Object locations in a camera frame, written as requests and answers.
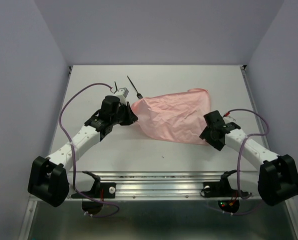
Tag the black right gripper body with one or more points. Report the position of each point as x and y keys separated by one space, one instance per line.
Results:
x=207 y=134

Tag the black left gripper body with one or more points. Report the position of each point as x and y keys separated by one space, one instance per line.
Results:
x=123 y=117

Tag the pink satin napkin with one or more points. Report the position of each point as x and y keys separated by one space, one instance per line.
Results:
x=175 y=117

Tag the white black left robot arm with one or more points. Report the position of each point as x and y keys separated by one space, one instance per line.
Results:
x=48 y=179

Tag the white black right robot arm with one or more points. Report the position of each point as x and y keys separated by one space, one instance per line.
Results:
x=260 y=172

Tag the black fork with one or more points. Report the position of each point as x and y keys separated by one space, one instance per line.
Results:
x=139 y=95

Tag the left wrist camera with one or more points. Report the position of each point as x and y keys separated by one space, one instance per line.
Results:
x=122 y=93

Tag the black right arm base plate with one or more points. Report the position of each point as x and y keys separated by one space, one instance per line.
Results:
x=222 y=187

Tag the aluminium frame rail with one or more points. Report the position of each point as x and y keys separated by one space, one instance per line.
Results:
x=153 y=186

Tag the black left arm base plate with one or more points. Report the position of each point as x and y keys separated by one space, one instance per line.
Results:
x=93 y=186

